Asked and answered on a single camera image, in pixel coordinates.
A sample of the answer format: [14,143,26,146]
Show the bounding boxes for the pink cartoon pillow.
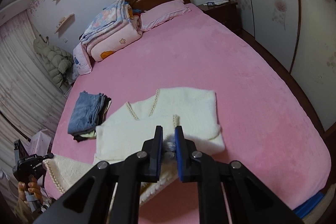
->
[73,43,92,75]

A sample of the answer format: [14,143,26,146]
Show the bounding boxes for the floral folded blanket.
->
[80,0,131,45]

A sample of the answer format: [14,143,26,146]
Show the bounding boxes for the blue box under bed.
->
[293,192,325,219]

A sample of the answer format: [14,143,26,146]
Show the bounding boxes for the floral wardrobe doors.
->
[232,0,335,130]

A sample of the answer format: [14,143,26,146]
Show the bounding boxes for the pink plush bed sheet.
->
[52,5,331,209]

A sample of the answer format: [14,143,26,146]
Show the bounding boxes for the white pleated curtain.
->
[1,11,66,206]

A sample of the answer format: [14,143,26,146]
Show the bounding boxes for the pink flat pillow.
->
[139,0,190,32]

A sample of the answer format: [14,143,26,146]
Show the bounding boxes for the dark wooden nightstand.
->
[198,1,242,33]

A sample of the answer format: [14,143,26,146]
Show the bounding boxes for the folded blue jeans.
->
[68,91,105,135]

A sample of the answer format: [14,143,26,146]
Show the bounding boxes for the white gift bag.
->
[27,129,54,156]

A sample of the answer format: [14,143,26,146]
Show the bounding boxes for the white fluffy cardigan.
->
[41,86,227,205]

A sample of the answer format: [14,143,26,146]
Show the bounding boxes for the green puffer jacket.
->
[33,38,74,88]

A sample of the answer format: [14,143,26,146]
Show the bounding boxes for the person left hand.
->
[18,176,43,205]

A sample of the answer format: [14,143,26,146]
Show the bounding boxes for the folded black garment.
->
[73,96,112,142]

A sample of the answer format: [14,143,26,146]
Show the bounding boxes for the pink folded quilt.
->
[87,15,142,62]

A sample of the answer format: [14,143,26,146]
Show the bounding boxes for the lower cream wall shelf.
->
[55,14,75,34]

